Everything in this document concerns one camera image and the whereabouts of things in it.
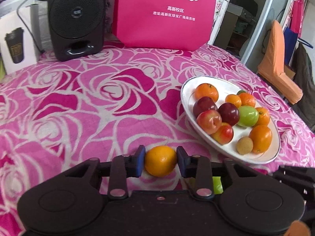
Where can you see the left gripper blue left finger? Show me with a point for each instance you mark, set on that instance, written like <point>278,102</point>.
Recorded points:
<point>123,167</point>

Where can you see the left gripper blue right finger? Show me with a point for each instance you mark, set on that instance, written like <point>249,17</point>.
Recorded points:
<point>199,168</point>

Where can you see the oblong green apple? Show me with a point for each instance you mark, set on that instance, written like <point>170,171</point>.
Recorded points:
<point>218,189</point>

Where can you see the small yellow orange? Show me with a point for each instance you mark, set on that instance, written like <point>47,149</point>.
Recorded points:
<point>160,161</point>

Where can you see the red yellow apple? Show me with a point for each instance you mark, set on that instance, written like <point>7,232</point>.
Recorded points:
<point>224,134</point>

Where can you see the small red apple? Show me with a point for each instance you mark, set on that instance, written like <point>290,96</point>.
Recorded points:
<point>210,121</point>

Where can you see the brown kiwi fruit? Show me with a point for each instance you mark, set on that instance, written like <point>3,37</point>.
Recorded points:
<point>244,145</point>

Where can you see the large orange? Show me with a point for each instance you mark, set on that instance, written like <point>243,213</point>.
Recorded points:
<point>261,137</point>

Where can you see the dark red apple front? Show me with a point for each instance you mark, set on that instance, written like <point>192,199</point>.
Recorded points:
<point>203,104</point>

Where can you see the dark red plum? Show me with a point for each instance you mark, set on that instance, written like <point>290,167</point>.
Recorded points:
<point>229,113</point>

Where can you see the round green apple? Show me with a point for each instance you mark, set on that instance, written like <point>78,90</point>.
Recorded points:
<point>248,116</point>

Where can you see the pink rose tablecloth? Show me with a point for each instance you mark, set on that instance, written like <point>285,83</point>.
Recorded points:
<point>55,115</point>

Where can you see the dark jacket on chair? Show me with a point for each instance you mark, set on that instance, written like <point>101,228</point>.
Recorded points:
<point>304,79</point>

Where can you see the orange chair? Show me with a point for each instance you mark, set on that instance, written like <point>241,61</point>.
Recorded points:
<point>271,67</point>

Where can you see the blue bag hanging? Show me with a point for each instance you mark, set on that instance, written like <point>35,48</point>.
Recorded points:
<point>290,40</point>

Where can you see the magenta tote bag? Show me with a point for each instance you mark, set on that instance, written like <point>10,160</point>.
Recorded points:
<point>164,24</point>

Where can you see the green cardboard box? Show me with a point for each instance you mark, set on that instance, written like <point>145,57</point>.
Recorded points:
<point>2,69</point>

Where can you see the pink hanging bag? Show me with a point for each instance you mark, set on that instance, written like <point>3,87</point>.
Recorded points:
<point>297,17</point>

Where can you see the white cup box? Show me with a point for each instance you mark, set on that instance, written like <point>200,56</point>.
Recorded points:
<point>20,38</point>

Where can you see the black speaker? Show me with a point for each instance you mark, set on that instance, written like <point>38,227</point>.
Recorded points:
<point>77,27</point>

